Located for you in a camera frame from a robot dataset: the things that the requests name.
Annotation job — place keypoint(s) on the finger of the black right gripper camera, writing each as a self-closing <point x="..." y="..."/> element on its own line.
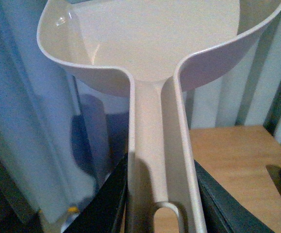
<point x="223" y="213"/>

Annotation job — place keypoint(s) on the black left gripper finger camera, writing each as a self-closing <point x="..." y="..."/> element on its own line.
<point x="104" y="213"/>

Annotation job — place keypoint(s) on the beige plastic dustpan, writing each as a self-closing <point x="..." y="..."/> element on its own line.
<point x="152" y="51"/>

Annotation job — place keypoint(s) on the wooden nightstand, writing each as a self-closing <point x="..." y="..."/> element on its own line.
<point x="246" y="161"/>

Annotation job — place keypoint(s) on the grey curtain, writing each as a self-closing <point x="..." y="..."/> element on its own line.
<point x="36" y="106"/>

